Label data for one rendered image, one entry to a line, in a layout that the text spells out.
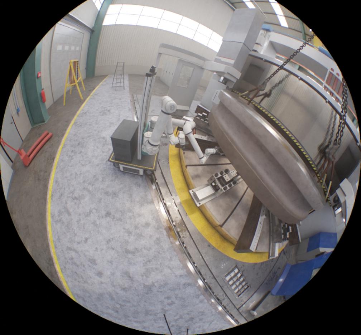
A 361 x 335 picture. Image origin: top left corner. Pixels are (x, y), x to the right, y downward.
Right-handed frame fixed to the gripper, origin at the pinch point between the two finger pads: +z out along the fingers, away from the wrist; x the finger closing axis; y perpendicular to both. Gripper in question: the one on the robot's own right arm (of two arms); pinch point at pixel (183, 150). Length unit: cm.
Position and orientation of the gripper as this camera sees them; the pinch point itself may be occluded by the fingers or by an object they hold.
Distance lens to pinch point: 174.5
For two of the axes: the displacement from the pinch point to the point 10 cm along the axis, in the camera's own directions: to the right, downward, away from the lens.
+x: 1.3, 8.2, -5.6
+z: 1.0, 5.5, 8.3
